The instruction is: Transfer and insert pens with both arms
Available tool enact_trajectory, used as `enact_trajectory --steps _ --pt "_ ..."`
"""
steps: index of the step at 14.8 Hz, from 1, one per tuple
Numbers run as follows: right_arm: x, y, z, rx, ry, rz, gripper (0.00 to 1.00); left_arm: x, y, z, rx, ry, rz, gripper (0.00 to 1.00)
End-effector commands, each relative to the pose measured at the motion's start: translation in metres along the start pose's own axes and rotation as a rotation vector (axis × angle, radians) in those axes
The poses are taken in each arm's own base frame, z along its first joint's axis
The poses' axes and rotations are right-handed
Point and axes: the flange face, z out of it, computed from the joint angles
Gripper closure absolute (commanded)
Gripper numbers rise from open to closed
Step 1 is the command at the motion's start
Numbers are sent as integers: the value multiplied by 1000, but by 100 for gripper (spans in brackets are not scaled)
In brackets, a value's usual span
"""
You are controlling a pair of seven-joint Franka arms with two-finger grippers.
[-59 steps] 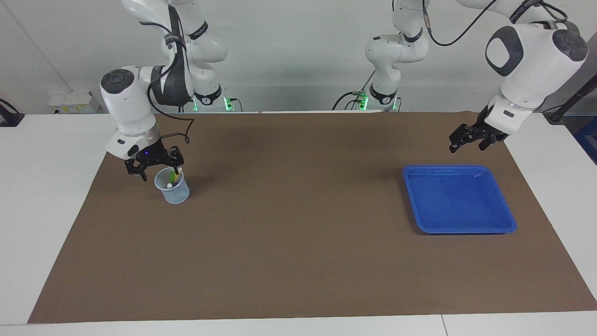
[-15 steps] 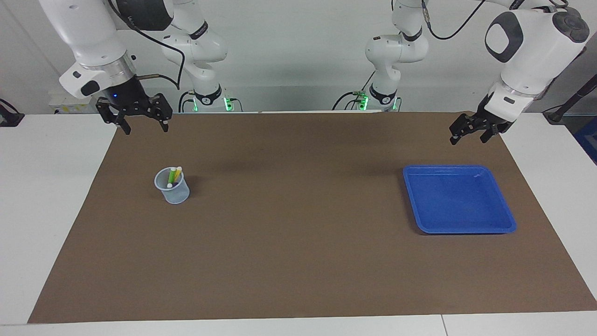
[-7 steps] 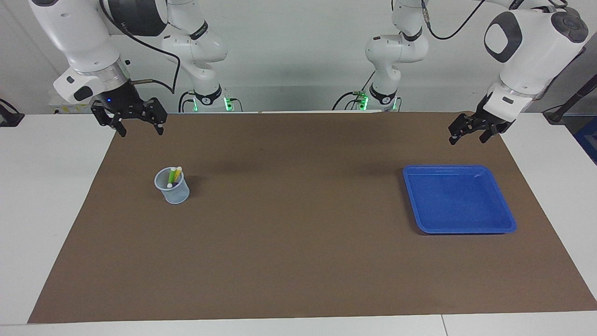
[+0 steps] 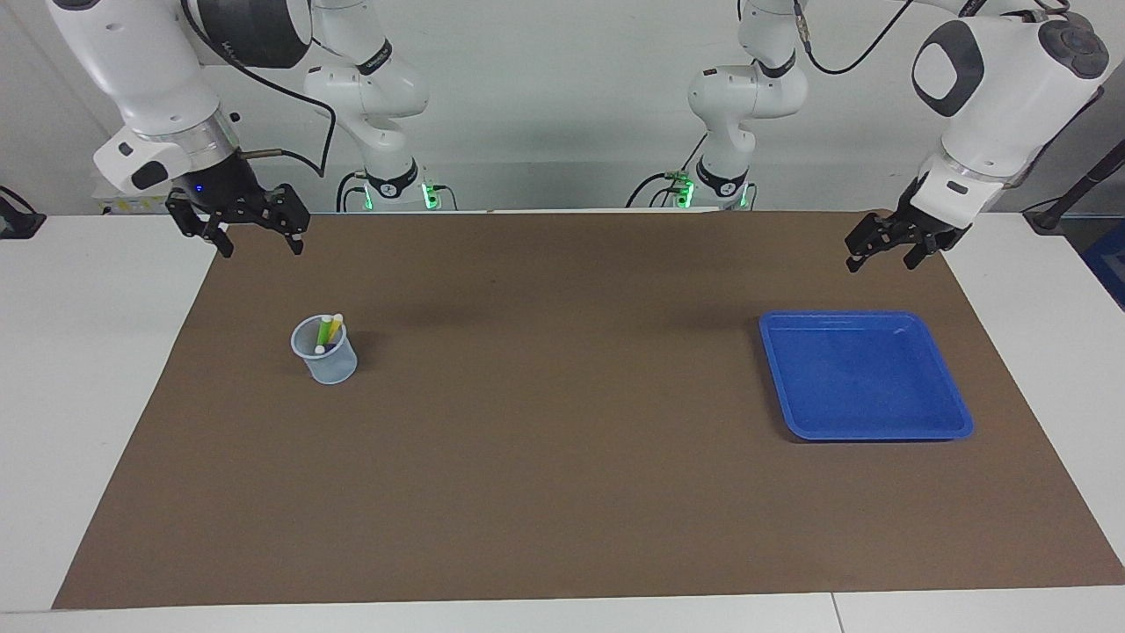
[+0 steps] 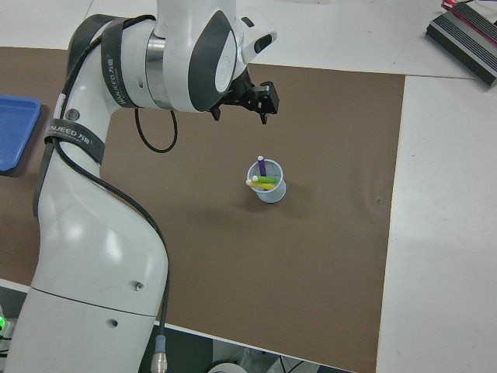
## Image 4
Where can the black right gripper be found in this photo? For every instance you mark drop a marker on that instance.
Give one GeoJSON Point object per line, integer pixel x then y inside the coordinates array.
{"type": "Point", "coordinates": [224, 189]}

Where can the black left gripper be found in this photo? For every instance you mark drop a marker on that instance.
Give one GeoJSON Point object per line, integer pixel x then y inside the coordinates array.
{"type": "Point", "coordinates": [923, 224]}

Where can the green pen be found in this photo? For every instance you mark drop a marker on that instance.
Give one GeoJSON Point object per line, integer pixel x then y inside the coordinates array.
{"type": "Point", "coordinates": [324, 330]}

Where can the yellow pen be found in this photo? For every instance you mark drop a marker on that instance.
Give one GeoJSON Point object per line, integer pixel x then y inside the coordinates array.
{"type": "Point", "coordinates": [336, 323]}

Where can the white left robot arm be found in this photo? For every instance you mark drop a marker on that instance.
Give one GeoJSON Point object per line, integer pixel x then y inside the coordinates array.
{"type": "Point", "coordinates": [993, 88]}

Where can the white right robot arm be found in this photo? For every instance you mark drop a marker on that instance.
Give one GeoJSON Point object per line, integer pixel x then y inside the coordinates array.
{"type": "Point", "coordinates": [149, 70]}

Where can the white power strip box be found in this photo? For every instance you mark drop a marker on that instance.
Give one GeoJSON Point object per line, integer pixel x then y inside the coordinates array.
{"type": "Point", "coordinates": [132, 204]}

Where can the blue plastic tray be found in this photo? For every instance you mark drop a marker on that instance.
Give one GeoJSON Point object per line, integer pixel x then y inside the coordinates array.
{"type": "Point", "coordinates": [861, 378]}

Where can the black stand pole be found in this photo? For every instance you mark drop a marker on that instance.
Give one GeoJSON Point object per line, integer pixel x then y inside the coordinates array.
{"type": "Point", "coordinates": [1046, 218]}

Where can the translucent plastic cup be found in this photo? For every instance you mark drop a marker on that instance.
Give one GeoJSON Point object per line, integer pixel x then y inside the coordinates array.
{"type": "Point", "coordinates": [334, 369]}

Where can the blue crate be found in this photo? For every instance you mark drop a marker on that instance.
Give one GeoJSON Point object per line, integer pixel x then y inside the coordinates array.
{"type": "Point", "coordinates": [1109, 264]}

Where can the brown table mat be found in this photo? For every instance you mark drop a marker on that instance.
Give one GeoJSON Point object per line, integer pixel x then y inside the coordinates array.
{"type": "Point", "coordinates": [562, 457]}

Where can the black clamp mount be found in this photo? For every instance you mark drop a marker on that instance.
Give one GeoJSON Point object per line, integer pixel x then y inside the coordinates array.
{"type": "Point", "coordinates": [18, 224]}

